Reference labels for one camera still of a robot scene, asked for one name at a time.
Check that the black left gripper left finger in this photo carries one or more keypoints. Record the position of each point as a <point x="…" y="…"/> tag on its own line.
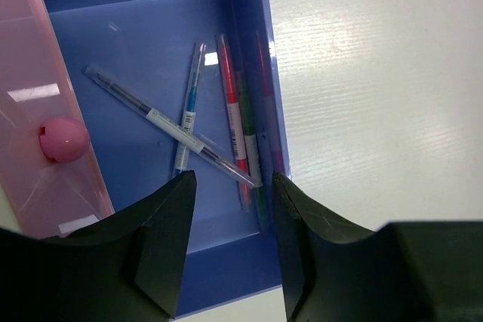
<point x="127" y="267"/>

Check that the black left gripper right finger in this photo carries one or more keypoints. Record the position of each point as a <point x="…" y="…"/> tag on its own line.
<point x="335" y="270"/>

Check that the pink drawer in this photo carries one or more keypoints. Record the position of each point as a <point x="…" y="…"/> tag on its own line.
<point x="49" y="172"/>

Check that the green gel pen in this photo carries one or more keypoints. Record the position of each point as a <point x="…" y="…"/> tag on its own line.
<point x="252" y="150"/>

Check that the pink gel pen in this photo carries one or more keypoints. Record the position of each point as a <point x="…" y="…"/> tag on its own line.
<point x="232" y="104"/>

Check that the dark blue gel pen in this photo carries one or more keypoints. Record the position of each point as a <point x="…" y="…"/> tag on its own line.
<point x="164" y="123"/>

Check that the blue transparent drawer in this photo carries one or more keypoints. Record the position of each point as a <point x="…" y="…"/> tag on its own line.
<point x="129" y="61"/>

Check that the white drawer cabinet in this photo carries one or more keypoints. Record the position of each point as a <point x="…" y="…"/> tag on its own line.
<point x="7" y="218"/>

